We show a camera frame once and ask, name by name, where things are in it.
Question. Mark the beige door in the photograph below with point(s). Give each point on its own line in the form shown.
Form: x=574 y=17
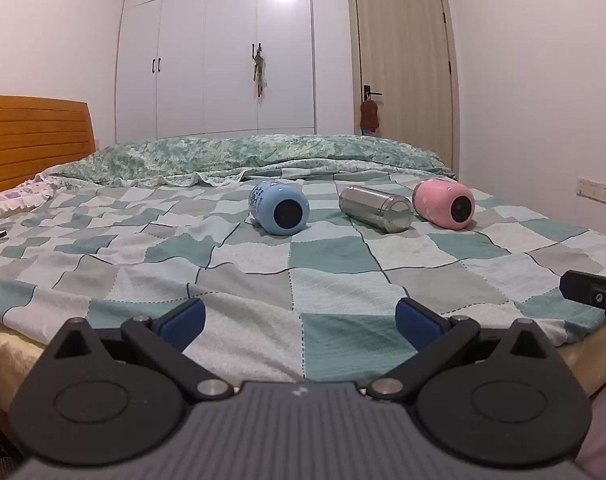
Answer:
x=403 y=60

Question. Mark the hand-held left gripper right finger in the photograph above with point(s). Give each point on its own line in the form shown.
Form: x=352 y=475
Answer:
x=417 y=321

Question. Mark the checkered green grey bed sheet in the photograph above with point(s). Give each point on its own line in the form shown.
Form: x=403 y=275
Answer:
x=303 y=280

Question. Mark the hanging green doll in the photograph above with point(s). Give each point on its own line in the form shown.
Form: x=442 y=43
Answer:
x=259 y=74

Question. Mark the green floral quilt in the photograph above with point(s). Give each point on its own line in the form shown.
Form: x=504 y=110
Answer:
x=243 y=156

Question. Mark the pink cup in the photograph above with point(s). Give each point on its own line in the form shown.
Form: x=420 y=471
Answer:
x=443 y=204

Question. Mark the white wall socket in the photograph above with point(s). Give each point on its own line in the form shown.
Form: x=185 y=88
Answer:
x=595 y=190

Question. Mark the white wardrobe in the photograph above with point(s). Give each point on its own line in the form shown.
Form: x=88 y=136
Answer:
x=208 y=50

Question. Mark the wooden headboard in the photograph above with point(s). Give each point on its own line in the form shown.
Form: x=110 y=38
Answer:
x=33 y=140

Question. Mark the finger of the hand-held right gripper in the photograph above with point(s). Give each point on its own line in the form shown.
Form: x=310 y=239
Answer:
x=590 y=287

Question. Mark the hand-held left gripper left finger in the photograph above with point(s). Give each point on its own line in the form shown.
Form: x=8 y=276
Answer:
x=184 y=321

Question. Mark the stainless steel cup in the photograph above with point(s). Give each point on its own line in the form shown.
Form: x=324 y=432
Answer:
x=375 y=207

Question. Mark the brown plush toy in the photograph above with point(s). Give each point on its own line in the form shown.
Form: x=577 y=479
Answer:
x=369 y=115

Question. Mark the floral ruffled pillow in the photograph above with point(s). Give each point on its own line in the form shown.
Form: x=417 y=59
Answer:
x=13 y=199

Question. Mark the blue cup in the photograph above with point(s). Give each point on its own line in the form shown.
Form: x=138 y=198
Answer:
x=279 y=208

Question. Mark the person's clothing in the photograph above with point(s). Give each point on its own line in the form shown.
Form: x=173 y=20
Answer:
x=605 y=435

